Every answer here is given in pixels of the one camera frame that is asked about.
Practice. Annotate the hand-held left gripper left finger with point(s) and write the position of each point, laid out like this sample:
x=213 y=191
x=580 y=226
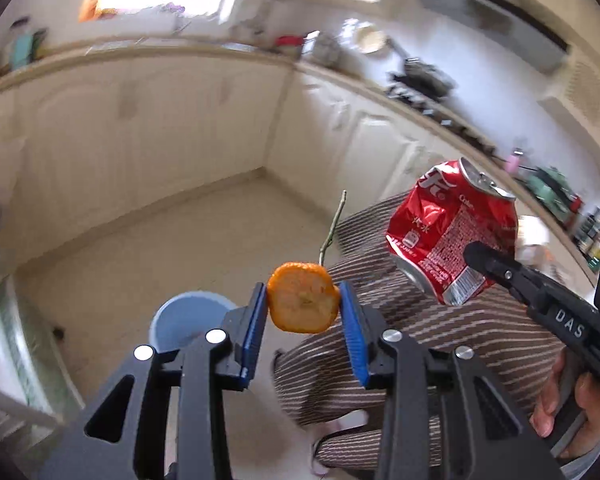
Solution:
x=254 y=330

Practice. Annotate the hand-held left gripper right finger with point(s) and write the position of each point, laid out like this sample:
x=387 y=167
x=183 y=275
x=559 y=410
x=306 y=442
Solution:
x=352 y=330

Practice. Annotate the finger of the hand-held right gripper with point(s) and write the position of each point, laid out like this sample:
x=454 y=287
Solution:
x=495 y=266

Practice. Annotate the blue plastic bin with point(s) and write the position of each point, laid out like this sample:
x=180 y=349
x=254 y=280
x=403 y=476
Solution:
x=185 y=317

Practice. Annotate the crushed red soda can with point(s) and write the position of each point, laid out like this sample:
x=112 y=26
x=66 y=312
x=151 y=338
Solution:
x=440 y=220

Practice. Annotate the person's right hand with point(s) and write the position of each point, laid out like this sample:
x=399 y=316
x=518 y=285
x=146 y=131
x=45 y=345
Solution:
x=545 y=410

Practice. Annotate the striped brown pants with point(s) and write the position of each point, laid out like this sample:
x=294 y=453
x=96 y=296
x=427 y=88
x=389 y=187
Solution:
x=480 y=350

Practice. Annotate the row of condiment bottles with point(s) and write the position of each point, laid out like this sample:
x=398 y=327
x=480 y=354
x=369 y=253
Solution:
x=560 y=195

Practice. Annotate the thin brown twig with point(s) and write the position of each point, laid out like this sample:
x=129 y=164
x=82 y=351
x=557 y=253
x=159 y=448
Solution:
x=332 y=225

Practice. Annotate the black gas stove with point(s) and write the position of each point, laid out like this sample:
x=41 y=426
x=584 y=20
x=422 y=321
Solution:
x=430 y=105

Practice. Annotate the black wok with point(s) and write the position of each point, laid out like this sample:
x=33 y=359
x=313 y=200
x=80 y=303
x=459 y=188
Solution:
x=422 y=72

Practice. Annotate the cream kitchen base cabinets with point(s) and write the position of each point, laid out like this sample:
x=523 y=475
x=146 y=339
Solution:
x=155 y=125

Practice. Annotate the range hood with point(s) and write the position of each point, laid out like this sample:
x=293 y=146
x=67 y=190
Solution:
x=490 y=15

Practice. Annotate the white plate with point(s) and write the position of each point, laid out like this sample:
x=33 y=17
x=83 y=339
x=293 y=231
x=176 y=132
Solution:
x=370 y=39

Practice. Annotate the teal lidded glass jar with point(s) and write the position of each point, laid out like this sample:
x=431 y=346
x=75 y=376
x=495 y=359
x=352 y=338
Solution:
x=21 y=50

